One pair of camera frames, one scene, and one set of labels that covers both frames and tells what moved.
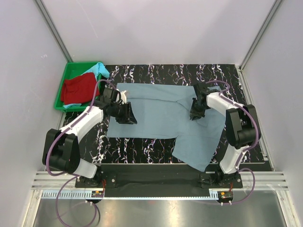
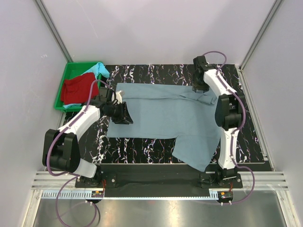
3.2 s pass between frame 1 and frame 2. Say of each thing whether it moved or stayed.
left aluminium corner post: stayed
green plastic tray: stayed
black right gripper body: moved
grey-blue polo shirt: stayed
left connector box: stayed
